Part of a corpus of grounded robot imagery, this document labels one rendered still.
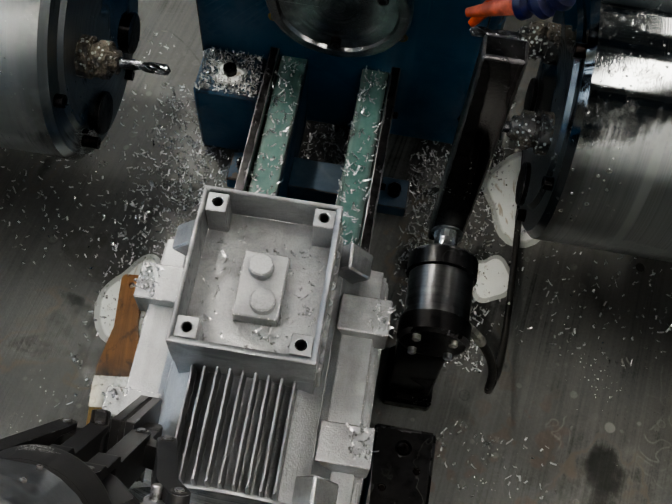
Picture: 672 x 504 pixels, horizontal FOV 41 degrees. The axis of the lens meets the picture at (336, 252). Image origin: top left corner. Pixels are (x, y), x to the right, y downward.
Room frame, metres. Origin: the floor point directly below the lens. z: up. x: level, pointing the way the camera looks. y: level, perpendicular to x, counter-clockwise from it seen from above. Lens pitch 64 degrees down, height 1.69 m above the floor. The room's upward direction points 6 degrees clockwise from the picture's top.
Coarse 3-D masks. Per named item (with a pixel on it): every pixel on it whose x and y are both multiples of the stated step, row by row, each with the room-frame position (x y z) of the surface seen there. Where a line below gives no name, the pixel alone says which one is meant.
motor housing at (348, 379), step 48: (384, 288) 0.30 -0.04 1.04; (144, 336) 0.23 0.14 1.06; (336, 336) 0.24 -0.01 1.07; (144, 384) 0.19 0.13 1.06; (192, 384) 0.19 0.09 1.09; (240, 384) 0.18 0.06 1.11; (336, 384) 0.20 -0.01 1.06; (192, 432) 0.15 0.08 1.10; (240, 432) 0.15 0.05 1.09; (288, 432) 0.16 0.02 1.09; (192, 480) 0.12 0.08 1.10; (240, 480) 0.12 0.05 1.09; (288, 480) 0.13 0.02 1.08; (336, 480) 0.14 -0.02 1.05
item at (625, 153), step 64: (576, 0) 0.54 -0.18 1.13; (640, 0) 0.51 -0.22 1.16; (576, 64) 0.47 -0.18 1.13; (640, 64) 0.45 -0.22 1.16; (512, 128) 0.45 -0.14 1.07; (576, 128) 0.41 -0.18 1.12; (640, 128) 0.41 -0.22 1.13; (576, 192) 0.38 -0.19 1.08; (640, 192) 0.38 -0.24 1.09; (640, 256) 0.38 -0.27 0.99
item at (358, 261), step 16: (192, 224) 0.31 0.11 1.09; (176, 240) 0.30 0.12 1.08; (352, 256) 0.30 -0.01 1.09; (368, 256) 0.30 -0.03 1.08; (352, 272) 0.29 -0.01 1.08; (368, 272) 0.29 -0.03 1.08; (144, 480) 0.12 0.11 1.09; (304, 480) 0.13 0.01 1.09; (320, 480) 0.13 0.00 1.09; (304, 496) 0.12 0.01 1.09; (320, 496) 0.12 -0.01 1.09; (336, 496) 0.12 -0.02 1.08
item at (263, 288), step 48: (240, 192) 0.31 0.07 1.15; (192, 240) 0.27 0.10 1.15; (288, 240) 0.29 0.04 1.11; (336, 240) 0.28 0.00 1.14; (192, 288) 0.25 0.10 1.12; (240, 288) 0.25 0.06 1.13; (288, 288) 0.26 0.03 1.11; (336, 288) 0.27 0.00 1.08; (192, 336) 0.20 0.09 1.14; (240, 336) 0.22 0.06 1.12; (288, 336) 0.22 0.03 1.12; (288, 384) 0.19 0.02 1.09
